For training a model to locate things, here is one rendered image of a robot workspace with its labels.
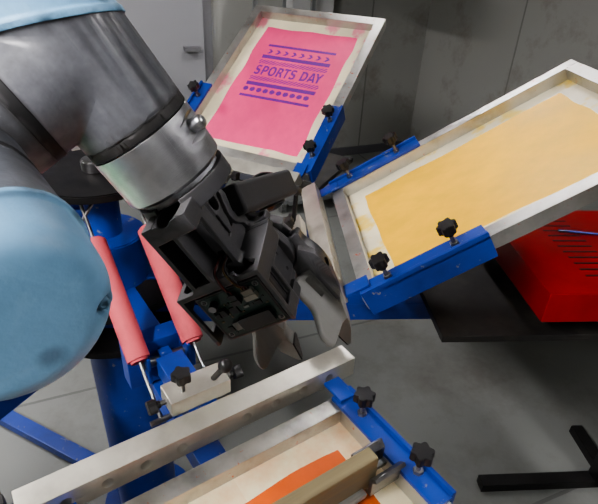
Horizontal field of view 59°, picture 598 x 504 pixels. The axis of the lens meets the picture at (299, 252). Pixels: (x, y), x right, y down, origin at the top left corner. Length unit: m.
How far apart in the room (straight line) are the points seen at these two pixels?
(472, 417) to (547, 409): 0.37
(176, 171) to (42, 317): 0.17
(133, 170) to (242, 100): 1.81
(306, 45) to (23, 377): 2.13
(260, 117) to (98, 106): 1.73
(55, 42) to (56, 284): 0.17
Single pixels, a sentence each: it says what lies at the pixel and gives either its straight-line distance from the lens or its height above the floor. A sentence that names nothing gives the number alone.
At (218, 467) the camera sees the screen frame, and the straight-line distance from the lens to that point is 1.06.
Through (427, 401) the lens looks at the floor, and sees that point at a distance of 2.61.
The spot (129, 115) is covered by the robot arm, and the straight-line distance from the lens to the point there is 0.34.
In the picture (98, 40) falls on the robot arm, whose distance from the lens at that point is 0.34.
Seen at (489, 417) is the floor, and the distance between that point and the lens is 2.64.
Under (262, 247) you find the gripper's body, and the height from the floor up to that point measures 1.65.
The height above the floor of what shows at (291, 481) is 0.96.
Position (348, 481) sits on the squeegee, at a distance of 0.98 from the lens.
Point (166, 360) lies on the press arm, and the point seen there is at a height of 1.04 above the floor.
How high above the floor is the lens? 1.84
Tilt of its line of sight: 31 degrees down
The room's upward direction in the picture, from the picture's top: 3 degrees clockwise
